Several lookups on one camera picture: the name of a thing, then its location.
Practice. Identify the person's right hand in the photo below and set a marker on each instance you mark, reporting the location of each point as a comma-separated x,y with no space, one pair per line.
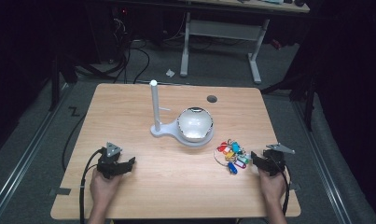
272,186

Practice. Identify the grey tape strip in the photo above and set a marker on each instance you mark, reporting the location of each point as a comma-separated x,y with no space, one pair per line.
60,191
295,186

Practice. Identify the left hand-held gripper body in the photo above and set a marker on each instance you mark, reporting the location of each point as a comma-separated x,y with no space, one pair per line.
108,161

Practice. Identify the white-legged desk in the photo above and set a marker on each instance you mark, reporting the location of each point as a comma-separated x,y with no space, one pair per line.
223,29

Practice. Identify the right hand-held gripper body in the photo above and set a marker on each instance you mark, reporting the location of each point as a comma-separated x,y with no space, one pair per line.
274,160

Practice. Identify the black metal stand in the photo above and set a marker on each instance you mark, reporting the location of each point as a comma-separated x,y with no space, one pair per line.
55,84
303,93

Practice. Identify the bunch of coloured key tags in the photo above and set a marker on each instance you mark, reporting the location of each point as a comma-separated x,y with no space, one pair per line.
233,155

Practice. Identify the metal floor rail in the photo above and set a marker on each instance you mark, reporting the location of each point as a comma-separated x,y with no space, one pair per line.
322,165
20,161

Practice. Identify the crumpled white paper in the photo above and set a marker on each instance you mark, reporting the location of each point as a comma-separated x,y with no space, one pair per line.
170,73

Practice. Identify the white stand with pole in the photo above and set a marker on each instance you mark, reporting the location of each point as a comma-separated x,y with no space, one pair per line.
164,129

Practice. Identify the person's left hand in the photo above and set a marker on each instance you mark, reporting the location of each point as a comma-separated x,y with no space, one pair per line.
103,186

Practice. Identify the silver metal bowl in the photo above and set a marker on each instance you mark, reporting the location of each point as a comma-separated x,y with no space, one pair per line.
195,123

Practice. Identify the black table grommet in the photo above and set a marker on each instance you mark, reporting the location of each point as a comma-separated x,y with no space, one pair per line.
211,99

